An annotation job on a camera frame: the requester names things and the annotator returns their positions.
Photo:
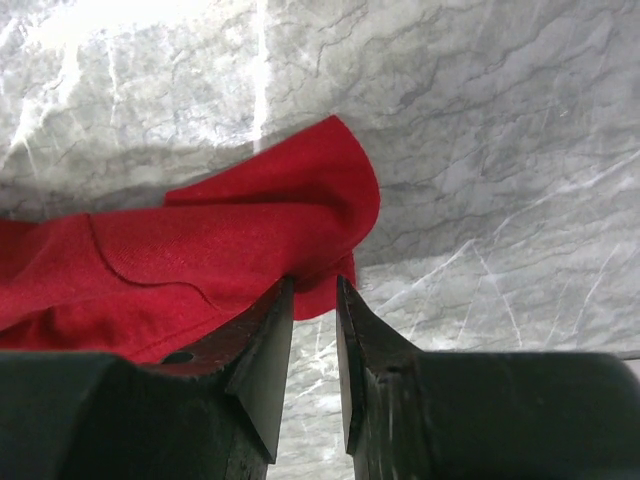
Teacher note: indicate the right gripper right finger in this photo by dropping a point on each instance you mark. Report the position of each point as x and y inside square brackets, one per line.
[384, 431]

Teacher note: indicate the dark red t-shirt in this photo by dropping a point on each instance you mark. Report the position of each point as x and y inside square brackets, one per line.
[144, 283]

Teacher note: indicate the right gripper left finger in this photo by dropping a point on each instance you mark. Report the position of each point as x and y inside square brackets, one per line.
[238, 373]

